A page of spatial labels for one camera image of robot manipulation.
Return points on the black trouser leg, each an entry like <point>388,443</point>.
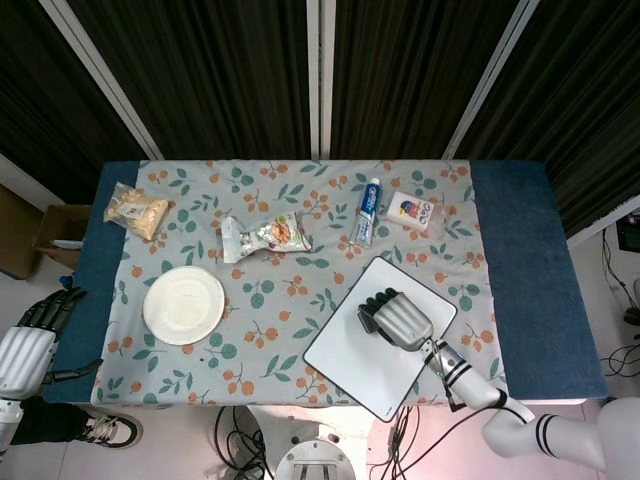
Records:
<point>47,422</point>

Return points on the white board with black rim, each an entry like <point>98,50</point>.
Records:
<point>350,360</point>

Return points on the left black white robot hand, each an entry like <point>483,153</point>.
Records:
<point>25,357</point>

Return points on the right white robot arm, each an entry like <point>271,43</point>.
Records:
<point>480,392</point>

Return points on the blue felt table cover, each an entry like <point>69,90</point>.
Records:
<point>535,280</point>

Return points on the blue white toothpaste tube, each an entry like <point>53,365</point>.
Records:
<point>367,210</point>

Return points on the white black sneaker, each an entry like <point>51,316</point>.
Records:
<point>112,430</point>

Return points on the silver green snack packet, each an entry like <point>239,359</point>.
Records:
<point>270,237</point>

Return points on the clear bag of nuts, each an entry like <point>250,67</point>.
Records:
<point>140,212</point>

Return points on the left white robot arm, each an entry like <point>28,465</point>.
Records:
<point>7,425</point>

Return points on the floral patterned tablecloth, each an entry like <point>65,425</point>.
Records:
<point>300,230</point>

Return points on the black floor device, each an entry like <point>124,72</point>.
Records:
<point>630,235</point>

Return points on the white partition frame post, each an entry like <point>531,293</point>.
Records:
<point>490,80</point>
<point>105,80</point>
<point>320,75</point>

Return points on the white round plate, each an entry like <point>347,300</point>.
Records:
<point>183,305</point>

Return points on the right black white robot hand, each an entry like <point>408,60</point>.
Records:
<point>405,322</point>

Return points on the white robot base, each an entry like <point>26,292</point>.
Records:
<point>315,450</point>

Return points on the black ribbed partition panel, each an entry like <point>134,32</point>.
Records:
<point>415,75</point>
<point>585,100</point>
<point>210,75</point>
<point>45,100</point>

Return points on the brown cardboard box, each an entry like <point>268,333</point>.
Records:
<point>20,235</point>

